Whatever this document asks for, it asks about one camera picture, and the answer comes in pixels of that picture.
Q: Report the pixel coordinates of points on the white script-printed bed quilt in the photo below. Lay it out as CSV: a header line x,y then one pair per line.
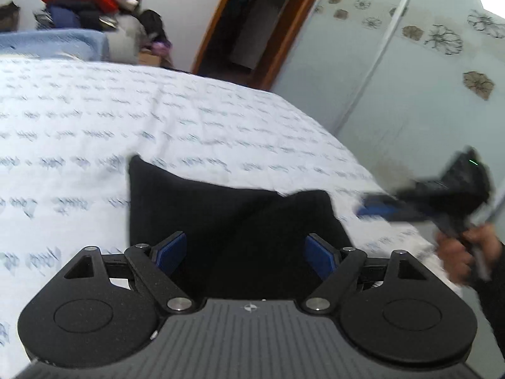
x,y
118,118

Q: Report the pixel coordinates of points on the light blue blanket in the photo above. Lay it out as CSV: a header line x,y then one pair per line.
x,y
51,43

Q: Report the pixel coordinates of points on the person's right hand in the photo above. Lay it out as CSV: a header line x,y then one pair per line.
x,y
457,252

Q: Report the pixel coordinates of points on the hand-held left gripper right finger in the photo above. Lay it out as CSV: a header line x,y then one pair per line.
x,y
320,256

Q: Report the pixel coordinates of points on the black garment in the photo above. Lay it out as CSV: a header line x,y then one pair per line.
x,y
152,23

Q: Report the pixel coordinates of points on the dark bag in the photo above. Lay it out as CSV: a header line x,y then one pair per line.
x,y
8,15

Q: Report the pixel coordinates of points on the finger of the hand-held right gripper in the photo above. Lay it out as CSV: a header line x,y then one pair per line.
x,y
378,197
376,210

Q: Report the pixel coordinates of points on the frosted flowered glass sliding door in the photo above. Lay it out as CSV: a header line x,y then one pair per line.
x,y
339,47
438,98

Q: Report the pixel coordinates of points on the dark blue folded clothes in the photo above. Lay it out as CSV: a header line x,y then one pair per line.
x,y
75,17

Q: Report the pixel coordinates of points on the person's right forearm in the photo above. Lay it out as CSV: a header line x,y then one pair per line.
x,y
493,300

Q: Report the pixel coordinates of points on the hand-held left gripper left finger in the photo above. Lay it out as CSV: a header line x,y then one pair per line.
x,y
171,249

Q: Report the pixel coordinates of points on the wooden door frame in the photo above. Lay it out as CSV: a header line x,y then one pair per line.
x,y
272,27

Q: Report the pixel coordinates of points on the black pants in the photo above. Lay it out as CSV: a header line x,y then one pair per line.
x,y
236,229

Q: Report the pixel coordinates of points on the purple cloth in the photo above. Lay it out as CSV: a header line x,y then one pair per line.
x,y
161,47

